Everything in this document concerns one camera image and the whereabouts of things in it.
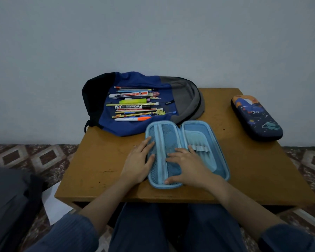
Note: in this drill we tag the yellow highlighter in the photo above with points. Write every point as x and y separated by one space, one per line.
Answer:
132 101

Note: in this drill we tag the person's blue ribbed shirt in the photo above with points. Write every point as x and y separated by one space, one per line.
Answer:
68 236

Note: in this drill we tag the white paper sheet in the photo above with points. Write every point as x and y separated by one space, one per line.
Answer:
53 207

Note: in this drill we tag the blue grey black backpack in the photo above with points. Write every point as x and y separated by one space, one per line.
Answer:
136 80

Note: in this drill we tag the person's left hand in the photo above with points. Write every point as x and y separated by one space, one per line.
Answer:
135 165

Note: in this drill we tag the person's right middle finger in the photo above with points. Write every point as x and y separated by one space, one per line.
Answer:
175 156

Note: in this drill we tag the person's right thumb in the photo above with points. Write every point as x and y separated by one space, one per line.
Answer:
173 180

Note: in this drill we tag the dark blue printed pencil case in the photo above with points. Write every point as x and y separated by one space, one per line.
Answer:
257 119

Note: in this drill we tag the pile of pens and pencils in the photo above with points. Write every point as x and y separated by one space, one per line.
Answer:
132 112

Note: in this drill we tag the person's left middle finger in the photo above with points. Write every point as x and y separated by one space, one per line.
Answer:
145 143

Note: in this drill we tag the light blue pencil case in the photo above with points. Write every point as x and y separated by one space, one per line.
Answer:
168 136

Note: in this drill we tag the person's left forearm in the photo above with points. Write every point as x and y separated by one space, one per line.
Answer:
105 204

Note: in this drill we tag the person's blue trousers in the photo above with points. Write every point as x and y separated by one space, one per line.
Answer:
139 228

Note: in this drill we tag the person's right hand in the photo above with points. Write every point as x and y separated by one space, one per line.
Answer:
194 170

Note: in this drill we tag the person's right little finger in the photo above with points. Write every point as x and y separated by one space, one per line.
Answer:
192 150

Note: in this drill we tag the pink eraser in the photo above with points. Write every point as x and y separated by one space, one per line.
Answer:
154 94

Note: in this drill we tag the brown wooden table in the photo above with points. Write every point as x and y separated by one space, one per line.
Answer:
252 167

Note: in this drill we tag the white black marker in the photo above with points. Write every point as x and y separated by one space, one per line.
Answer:
131 107

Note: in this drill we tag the person's left thumb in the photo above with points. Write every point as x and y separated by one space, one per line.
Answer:
150 160

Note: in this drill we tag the dark grey bag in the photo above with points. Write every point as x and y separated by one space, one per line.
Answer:
10 204

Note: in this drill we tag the person's right forearm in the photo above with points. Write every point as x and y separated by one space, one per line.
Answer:
241 204

